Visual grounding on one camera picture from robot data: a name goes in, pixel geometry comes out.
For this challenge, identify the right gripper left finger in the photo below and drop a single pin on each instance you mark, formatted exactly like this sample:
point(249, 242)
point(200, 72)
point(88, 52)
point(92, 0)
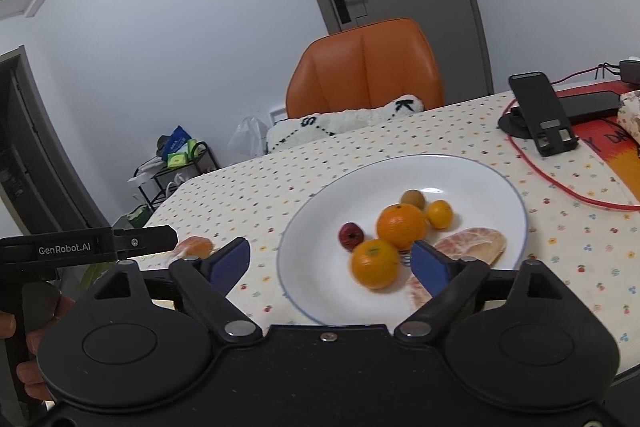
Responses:
point(204, 286)

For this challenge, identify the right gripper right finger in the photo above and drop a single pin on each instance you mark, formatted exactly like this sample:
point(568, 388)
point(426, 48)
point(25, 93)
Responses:
point(452, 285)

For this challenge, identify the peeled pomelo segment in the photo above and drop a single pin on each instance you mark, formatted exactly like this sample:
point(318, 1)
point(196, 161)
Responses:
point(483, 244)
point(194, 246)

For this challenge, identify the small yellow kumquat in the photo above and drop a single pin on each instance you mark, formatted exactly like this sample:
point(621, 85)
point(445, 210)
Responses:
point(439, 214)

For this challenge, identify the large orange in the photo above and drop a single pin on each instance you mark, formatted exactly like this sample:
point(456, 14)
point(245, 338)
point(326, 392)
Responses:
point(401, 225)
point(375, 264)

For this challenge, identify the brown longan fruit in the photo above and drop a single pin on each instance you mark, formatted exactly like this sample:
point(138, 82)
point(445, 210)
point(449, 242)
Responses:
point(414, 198)

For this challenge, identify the small red apple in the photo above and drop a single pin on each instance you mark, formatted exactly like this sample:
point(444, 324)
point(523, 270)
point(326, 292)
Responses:
point(350, 236)

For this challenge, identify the left hand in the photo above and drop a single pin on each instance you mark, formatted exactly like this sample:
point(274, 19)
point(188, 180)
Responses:
point(29, 372)

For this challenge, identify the white ceramic plate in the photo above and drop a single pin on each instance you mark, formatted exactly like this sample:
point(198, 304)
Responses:
point(313, 267)

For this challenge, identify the black metal shelf rack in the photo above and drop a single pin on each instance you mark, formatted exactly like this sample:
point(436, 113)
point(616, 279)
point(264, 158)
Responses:
point(158, 179)

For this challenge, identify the floral tablecloth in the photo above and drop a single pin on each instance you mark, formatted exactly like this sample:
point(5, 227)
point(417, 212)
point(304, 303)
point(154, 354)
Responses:
point(583, 222)

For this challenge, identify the blue snack bag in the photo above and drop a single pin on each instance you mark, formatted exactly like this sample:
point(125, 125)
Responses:
point(174, 142)

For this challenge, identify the translucent plastic bag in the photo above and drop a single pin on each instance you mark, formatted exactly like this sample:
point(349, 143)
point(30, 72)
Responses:
point(249, 138)

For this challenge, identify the white fluffy cushion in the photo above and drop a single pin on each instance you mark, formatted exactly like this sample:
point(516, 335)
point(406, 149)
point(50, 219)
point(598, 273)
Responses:
point(318, 126)

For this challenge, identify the black phone stand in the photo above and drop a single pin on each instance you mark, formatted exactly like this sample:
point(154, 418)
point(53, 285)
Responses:
point(538, 115)

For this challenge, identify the black smartphone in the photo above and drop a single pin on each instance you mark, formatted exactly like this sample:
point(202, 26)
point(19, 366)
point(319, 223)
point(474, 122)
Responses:
point(602, 103)

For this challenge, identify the orange leather chair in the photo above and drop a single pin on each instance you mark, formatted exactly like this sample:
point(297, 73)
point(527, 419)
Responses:
point(365, 67)

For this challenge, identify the black power adapter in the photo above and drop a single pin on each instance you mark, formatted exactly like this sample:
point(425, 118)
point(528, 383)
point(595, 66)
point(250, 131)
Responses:
point(630, 71)

